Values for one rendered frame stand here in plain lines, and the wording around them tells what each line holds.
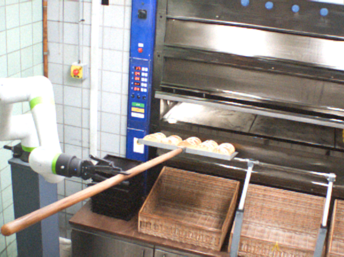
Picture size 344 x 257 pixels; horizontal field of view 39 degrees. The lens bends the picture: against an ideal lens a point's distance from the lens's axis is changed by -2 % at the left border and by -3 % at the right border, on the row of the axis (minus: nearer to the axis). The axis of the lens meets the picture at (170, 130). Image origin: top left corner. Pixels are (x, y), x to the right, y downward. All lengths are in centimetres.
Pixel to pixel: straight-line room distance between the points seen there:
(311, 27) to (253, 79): 49
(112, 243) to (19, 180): 85
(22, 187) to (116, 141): 103
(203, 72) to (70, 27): 99
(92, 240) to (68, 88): 110
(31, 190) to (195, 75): 129
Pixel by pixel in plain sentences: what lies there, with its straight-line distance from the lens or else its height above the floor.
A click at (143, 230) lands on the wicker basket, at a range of 330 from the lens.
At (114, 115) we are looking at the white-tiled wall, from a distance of 359.
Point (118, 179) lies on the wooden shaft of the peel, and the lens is 189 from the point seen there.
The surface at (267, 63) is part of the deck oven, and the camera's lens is 320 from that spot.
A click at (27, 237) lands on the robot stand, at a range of 303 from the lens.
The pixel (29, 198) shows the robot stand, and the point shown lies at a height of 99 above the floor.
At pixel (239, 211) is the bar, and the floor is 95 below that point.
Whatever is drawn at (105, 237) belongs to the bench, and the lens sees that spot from 338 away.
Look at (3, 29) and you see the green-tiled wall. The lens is 328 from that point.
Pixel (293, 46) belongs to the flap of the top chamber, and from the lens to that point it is 317.
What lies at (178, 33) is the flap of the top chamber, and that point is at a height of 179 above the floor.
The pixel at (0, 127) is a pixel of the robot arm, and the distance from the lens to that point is 263.
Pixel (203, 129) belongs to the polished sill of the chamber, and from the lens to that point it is 340.
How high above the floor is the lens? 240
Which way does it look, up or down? 22 degrees down
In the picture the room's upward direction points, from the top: 4 degrees clockwise
